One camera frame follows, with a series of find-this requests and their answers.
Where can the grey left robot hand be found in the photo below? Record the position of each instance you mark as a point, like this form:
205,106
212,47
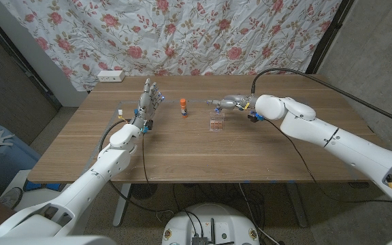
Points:
145,103

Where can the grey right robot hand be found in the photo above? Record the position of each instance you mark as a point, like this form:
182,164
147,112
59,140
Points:
237,102

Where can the clear eyeshadow palette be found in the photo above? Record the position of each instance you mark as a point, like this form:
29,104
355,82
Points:
216,125

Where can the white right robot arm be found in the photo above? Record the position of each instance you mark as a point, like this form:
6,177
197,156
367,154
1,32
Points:
335,143

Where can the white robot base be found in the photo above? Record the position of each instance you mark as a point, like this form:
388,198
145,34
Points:
223,221

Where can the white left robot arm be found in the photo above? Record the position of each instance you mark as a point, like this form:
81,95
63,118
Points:
90,183

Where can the orange capped glue stick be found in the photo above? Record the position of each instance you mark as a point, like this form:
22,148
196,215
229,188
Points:
183,107

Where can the white power strip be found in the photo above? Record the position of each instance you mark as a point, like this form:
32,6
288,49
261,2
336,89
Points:
111,76

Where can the floral backdrop cloth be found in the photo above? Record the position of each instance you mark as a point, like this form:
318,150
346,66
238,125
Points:
182,34

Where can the black round floor fan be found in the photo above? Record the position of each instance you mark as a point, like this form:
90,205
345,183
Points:
144,190

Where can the white table leg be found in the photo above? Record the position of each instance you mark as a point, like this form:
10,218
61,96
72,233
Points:
121,207

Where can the black backdrop pole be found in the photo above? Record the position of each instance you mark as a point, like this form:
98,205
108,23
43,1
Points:
328,37

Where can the grey table leg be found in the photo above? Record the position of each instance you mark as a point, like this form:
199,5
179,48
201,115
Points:
298,207

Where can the black antenna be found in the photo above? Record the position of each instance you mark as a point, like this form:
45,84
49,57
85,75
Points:
212,229

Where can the white floor appliance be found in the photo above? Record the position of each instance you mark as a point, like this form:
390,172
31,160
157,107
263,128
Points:
19,178

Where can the blue storage bin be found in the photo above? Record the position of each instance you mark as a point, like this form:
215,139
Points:
9,160

